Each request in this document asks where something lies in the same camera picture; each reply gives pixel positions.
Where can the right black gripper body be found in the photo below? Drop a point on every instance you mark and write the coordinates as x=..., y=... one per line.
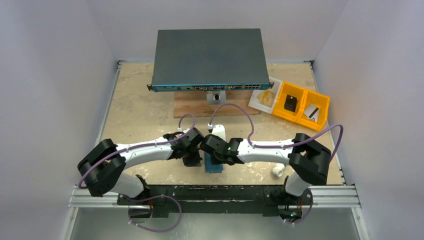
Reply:
x=216, y=158

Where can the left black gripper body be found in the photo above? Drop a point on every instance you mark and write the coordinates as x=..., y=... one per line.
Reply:
x=191, y=152

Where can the blue card holder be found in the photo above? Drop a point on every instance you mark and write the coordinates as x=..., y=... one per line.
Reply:
x=211, y=168

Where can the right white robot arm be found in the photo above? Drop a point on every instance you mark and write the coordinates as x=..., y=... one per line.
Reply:
x=309, y=159

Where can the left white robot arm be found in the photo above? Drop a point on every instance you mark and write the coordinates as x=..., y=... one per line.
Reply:
x=102, y=169

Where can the white black card in bin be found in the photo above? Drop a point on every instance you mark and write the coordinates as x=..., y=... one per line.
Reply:
x=312, y=113

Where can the wooden board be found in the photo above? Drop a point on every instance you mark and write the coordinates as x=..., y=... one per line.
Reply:
x=195, y=102

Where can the white tray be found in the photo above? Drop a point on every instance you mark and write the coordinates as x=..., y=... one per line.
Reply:
x=255, y=103

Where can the white pvc pipe fitting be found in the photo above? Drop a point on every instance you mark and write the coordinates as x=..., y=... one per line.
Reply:
x=278, y=170

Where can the amber item in tray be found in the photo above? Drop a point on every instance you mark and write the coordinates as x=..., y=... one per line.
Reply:
x=266, y=98

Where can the black block in bin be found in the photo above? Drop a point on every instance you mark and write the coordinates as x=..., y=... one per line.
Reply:
x=290, y=103

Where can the yellow bin left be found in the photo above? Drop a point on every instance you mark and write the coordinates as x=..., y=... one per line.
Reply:
x=296, y=91

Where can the yellow bin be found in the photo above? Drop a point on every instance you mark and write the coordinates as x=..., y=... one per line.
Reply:
x=323, y=103
x=296, y=91

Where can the yellow bin right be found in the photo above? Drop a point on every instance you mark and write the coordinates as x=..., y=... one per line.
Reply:
x=323, y=103

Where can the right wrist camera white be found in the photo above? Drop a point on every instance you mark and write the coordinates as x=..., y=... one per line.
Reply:
x=217, y=130

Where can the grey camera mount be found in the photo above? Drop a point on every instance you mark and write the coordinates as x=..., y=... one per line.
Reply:
x=216, y=97

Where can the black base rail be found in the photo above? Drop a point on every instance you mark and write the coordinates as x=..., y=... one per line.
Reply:
x=266, y=200

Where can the grey network switch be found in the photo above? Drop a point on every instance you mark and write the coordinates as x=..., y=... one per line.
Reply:
x=209, y=60

